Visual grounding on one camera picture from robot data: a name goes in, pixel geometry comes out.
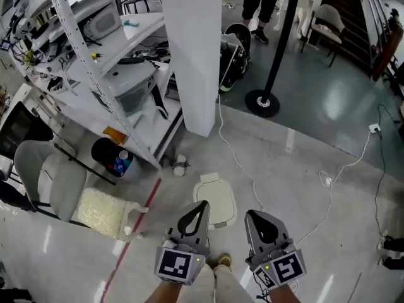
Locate grey padded chair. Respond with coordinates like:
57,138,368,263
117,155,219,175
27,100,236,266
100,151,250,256
13,140,88,224

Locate white lidded clear container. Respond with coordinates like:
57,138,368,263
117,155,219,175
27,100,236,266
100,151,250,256
105,61,158,117

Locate white microwave oven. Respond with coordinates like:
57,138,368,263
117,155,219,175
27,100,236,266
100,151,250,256
67,0,123,43

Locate white power strip cable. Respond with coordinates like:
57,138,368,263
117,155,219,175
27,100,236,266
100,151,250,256
295,130,375,249

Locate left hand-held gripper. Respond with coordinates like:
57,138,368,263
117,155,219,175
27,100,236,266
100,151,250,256
154,199,211,286

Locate beige armchair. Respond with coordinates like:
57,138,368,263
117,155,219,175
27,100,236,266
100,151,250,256
299,4,347,68

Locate person's beige trousers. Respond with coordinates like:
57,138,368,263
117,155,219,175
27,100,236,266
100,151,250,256
175,261,254,303

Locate black pole stand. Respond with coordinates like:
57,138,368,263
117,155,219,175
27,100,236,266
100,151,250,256
244,0,312,119

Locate white metal shelf rack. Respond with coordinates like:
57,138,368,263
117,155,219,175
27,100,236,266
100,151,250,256
0,0,186,172

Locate red floor tape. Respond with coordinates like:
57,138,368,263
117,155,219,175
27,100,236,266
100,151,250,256
101,177,162,297

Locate person's brown shoe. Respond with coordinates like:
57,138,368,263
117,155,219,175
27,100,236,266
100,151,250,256
209,253,233,271

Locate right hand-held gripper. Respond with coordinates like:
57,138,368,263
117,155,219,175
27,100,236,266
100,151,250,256
245,209,308,290

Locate black mesh chair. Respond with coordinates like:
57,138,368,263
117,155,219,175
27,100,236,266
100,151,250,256
0,100,55,161

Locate black open bag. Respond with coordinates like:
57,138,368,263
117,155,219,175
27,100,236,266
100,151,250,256
218,23,254,93

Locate orange box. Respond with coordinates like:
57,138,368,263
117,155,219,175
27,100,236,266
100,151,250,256
103,126,128,145

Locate black open waste bin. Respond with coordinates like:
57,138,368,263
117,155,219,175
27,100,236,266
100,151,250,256
91,137,142,183

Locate wooden staircase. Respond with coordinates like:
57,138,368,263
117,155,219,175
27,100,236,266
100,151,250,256
321,0,404,82

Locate person's left forearm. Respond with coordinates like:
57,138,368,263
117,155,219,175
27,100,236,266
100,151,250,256
147,278,184,303

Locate black floor cable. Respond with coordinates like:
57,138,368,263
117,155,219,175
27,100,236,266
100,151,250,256
373,103,399,249

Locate long white floor cable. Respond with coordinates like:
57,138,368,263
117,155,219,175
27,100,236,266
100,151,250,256
217,93,266,210

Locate person's right forearm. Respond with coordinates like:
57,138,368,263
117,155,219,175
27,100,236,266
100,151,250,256
268,283,299,303

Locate white power adapters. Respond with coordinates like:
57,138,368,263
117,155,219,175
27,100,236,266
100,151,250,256
171,154,191,178

